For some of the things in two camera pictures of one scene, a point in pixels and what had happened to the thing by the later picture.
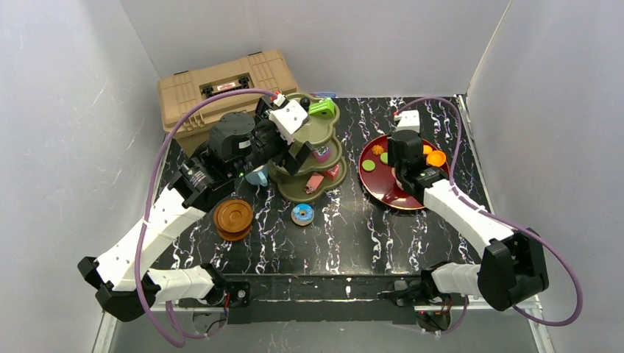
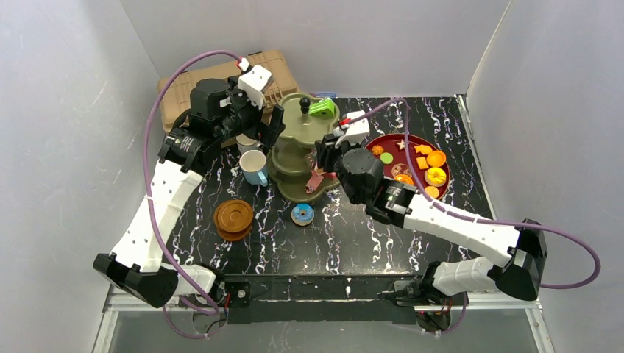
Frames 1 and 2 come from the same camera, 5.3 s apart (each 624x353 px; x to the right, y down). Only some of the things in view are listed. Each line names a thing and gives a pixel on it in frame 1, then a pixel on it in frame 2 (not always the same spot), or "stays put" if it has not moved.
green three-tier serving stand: (324, 173) stays put
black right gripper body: (404, 148) → (330, 154)
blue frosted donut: (302, 214) stays put
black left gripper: (285, 150) → (260, 123)
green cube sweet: (325, 107) stays put
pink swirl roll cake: (313, 182) stays put
